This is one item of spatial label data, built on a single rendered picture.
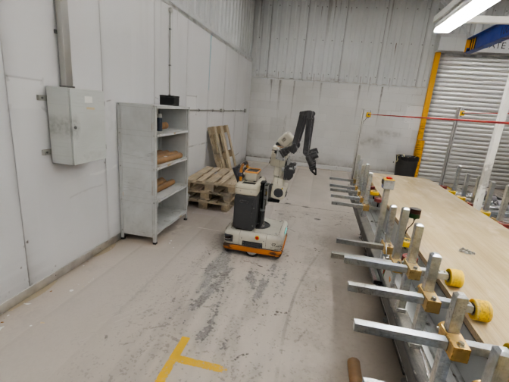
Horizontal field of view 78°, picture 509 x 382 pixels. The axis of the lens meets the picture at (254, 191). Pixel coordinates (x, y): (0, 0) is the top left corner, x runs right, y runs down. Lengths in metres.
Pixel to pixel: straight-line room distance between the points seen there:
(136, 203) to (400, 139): 7.60
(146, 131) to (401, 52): 7.60
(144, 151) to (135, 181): 0.36
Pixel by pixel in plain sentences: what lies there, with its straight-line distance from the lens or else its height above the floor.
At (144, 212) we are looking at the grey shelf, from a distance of 3.79.
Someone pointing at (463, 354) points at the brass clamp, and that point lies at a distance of 1.26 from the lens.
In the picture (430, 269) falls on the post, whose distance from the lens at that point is 1.45.
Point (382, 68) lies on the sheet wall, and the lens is 9.63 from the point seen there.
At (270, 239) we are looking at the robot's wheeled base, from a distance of 3.48.
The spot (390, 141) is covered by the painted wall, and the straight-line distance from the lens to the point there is 9.67.
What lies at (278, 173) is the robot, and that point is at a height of 0.93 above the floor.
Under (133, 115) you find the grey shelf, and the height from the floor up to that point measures 1.43.
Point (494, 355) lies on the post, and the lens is 1.06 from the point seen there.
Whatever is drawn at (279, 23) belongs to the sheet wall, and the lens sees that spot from 9.84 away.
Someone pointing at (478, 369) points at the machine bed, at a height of 0.73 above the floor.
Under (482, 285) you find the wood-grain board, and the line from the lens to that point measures 1.89.
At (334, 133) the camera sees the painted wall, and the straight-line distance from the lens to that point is 9.47.
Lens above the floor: 1.63
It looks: 15 degrees down
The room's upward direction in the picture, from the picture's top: 5 degrees clockwise
